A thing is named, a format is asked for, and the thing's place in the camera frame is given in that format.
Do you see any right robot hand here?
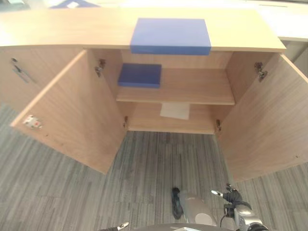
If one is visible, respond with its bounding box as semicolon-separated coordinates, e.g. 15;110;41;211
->
211;183;243;205

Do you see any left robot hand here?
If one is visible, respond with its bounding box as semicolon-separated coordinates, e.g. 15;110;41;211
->
98;221;129;231

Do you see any right open wooden cabinet door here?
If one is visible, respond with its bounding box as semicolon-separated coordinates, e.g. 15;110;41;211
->
216;52;308;183

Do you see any open wooden cabinet door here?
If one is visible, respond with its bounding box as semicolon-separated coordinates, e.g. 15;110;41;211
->
216;52;308;183
10;49;128;175

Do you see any wooden cabinet shelf board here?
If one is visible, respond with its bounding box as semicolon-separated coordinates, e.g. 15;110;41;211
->
116;68;235;106

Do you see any left open wooden cabinet door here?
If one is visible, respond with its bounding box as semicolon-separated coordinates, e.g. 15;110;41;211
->
10;49;128;175

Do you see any small blue folder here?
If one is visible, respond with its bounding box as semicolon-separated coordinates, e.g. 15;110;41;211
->
117;63;163;90

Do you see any large blue folder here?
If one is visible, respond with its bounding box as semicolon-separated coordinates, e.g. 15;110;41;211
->
130;17;212;56

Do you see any closed wooden cabinet door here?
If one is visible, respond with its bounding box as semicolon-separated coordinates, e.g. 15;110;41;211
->
0;46;85;112

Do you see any light wood office cabinet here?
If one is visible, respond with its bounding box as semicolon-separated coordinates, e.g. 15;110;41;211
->
0;6;287;135

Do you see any blue folder with white label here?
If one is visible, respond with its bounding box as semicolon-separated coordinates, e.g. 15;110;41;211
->
49;0;101;9

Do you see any dark robot torso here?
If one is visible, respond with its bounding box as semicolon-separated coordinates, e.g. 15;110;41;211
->
133;222;218;231

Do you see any white paper sheet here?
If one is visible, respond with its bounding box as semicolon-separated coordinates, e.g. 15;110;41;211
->
160;102;191;120

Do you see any metal door lock latch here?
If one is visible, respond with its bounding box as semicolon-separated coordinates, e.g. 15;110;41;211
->
23;115;43;130

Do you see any white desk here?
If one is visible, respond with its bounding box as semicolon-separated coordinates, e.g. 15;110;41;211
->
255;0;308;42

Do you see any silver cabinet door handle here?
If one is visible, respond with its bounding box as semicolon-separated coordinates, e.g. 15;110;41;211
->
10;57;32;84

